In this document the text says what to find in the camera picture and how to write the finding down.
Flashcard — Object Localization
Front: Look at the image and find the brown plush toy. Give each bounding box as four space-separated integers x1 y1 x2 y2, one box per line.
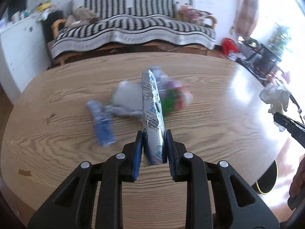
65 7 101 28

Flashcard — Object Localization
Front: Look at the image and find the black coffee table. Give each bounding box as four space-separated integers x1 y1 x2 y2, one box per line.
236 38 282 83

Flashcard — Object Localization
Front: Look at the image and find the white cabinet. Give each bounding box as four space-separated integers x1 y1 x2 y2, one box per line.
1 16 51 104

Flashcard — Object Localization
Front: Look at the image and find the white tissue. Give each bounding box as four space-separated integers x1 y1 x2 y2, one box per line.
259 83 290 132

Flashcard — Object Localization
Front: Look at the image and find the red green snack wrapper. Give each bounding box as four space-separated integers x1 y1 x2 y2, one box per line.
151 67 192 117

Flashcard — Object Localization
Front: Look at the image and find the red plastic bag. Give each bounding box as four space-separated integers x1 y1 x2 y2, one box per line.
222 38 238 56

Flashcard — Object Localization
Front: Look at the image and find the green potted plant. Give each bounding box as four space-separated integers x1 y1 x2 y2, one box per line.
267 25 291 57

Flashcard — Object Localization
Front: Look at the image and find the pink floral cushion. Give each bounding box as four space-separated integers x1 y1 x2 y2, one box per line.
176 4 212 25

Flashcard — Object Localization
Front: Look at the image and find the silver blue foil wrapper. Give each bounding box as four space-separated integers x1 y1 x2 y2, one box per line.
142 70 167 167

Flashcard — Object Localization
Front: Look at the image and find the person's right hand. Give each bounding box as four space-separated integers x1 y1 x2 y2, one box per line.
289 158 305 197

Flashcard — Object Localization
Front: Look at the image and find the checked pink curtain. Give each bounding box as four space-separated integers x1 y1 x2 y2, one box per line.
235 0 259 40

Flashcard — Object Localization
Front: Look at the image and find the striped black white sofa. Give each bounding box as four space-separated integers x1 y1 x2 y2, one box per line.
51 0 217 64

